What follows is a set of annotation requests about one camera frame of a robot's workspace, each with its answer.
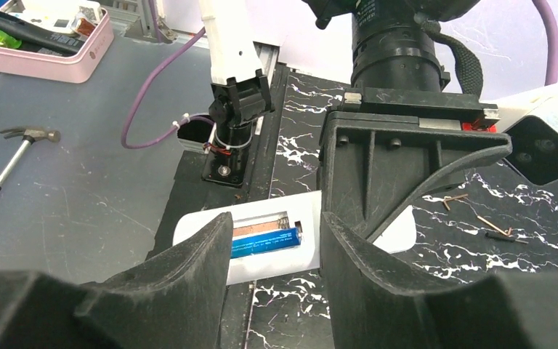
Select white remote control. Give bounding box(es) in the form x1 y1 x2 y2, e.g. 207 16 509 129
173 190 417 286

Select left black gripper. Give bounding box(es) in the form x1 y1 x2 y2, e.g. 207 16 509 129
318 87 512 241

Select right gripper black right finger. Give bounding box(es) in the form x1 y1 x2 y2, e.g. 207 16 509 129
320 212 558 348

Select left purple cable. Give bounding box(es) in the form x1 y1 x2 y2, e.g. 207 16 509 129
120 0 558 151

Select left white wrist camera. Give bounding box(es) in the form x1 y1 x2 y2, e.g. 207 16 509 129
493 83 558 185

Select copper wire scraps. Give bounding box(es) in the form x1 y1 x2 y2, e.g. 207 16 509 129
442 193 527 244

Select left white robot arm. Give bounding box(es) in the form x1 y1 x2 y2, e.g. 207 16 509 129
199 1 512 241

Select pink tray with items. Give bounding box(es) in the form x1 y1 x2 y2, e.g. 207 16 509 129
0 11 114 84

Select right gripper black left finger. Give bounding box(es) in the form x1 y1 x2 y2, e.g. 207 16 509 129
0 213 233 348

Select black handled hammer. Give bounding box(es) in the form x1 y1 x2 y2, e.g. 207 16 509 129
0 127 61 192

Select blue battery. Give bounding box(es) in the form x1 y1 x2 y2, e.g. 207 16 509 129
230 228 301 259

